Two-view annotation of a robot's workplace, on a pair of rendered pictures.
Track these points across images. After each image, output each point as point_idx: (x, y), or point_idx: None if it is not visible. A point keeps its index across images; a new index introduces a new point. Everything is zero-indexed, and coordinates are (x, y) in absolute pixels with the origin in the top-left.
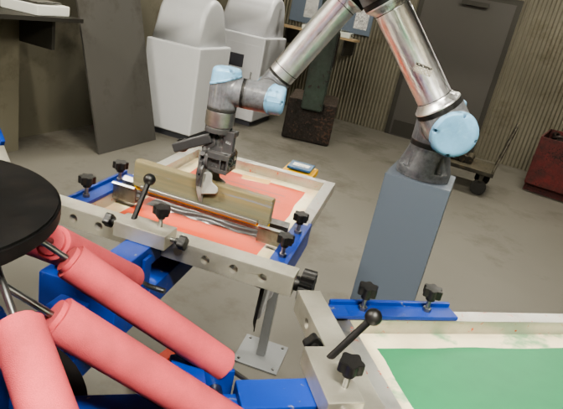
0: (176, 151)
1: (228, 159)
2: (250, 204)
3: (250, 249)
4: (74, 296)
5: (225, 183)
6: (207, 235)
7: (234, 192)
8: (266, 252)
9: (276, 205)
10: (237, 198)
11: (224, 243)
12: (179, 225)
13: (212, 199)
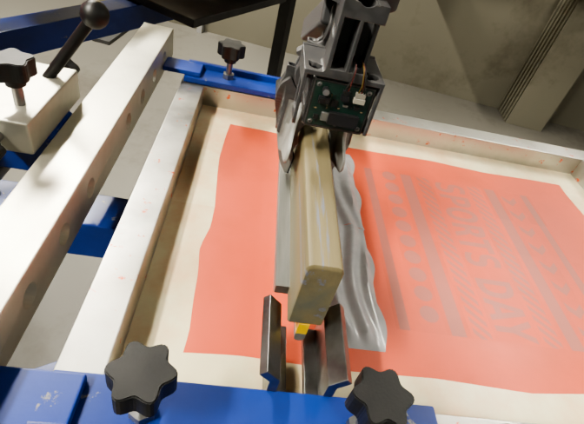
0: (301, 36)
1: (303, 76)
2: (298, 235)
3: (248, 334)
4: None
5: (342, 162)
6: (259, 241)
7: (301, 182)
8: (251, 374)
9: (550, 347)
10: (299, 202)
11: (241, 274)
12: (266, 196)
13: (294, 175)
